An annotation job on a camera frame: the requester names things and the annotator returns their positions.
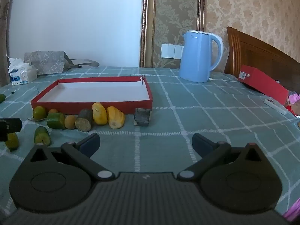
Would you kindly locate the red cardboard tray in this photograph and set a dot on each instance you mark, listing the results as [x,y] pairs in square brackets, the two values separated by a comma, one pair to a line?
[93,91]

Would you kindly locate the green checked tablecloth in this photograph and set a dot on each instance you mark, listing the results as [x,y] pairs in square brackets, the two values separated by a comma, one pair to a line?
[199,112]

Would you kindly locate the small brown potato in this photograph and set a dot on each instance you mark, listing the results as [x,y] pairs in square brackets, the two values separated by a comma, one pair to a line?
[70,122]

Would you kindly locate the pink plastic bag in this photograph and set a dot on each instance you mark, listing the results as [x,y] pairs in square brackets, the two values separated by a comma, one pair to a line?
[294,102]

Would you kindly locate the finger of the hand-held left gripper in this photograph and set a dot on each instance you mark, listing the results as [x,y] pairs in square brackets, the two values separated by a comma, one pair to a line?
[11,125]

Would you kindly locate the tissue pack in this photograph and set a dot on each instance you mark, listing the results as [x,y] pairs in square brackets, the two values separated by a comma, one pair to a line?
[22,73]

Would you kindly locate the thick cucumber piece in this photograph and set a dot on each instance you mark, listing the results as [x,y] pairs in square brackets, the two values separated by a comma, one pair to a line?
[55,121]

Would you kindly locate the short cucumber piece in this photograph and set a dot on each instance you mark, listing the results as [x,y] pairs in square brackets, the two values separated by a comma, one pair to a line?
[42,136]

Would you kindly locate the grey eggplant piece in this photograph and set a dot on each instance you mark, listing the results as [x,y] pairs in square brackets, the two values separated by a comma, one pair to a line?
[84,120]

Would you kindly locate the grey patterned paper bag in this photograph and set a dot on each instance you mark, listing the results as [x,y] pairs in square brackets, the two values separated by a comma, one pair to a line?
[46,62]

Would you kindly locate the small orange kumquat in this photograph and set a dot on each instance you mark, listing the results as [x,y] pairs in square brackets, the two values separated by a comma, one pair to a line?
[53,110]

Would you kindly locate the gold wall moulding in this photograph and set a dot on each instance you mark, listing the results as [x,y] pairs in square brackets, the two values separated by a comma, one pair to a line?
[145,28]

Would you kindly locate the wooden headboard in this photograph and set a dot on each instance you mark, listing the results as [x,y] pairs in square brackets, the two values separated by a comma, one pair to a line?
[257,54]

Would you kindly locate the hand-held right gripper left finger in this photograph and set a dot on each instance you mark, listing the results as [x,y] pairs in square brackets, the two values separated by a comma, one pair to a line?
[90,143]

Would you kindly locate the whole green cucumber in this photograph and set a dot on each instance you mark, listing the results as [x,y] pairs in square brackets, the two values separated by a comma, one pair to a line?
[1,98]

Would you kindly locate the pink cloth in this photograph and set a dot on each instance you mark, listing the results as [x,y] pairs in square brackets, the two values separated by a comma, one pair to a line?
[294,209]

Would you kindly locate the white wall switch panel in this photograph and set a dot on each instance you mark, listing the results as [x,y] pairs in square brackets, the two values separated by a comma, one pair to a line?
[172,51]

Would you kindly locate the green tomato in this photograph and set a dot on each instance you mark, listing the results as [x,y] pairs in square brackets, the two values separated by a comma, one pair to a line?
[12,141]
[39,113]

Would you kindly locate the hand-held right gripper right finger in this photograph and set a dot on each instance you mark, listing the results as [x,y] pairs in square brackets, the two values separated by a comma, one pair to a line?
[199,143]

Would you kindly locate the light blue electric kettle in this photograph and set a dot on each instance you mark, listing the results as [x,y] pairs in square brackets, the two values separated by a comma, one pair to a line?
[195,58]

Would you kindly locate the dark eggplant piece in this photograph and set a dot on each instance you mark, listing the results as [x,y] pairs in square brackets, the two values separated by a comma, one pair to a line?
[142,117]

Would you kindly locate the beige curtain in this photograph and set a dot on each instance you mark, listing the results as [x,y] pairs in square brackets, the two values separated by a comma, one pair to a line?
[4,28]

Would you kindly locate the red flat box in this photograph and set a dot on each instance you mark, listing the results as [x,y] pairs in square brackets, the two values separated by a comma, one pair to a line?
[262,79]

